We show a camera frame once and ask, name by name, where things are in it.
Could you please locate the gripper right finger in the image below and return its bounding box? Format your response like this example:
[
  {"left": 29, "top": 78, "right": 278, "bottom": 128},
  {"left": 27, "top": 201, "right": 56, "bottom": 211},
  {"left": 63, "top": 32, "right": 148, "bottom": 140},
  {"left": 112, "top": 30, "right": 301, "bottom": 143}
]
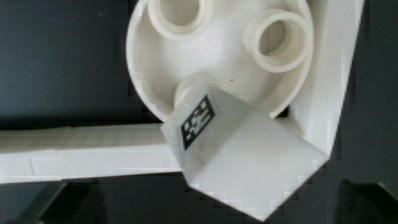
[{"left": 336, "top": 180, "right": 398, "bottom": 224}]

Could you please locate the white stool leg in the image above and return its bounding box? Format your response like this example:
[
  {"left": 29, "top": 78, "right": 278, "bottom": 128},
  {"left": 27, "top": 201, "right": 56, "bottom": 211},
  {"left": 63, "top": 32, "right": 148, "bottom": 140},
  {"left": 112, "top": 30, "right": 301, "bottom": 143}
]
[{"left": 162, "top": 77, "right": 327, "bottom": 220}]

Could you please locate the white right fence piece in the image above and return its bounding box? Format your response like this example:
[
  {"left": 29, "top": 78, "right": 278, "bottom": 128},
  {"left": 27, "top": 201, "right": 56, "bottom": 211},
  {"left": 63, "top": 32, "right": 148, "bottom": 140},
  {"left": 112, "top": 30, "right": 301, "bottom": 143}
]
[{"left": 290, "top": 0, "right": 365, "bottom": 155}]

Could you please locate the white round stool seat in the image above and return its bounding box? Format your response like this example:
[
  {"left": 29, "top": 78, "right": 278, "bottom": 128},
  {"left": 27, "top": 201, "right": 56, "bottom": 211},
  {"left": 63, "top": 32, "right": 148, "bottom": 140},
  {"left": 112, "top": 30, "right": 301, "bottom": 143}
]
[{"left": 127, "top": 0, "right": 315, "bottom": 119}]

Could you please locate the white front fence bar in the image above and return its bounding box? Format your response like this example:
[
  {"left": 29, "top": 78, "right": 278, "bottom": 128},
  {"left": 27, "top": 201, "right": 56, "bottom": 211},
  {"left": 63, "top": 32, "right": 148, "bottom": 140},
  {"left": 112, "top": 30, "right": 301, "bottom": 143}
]
[{"left": 0, "top": 124, "right": 182, "bottom": 185}]

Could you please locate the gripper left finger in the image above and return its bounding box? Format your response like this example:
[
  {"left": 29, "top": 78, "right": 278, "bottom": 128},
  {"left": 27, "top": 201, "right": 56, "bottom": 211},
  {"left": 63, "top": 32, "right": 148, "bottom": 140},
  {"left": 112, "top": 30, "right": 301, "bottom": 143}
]
[{"left": 0, "top": 182, "right": 66, "bottom": 224}]

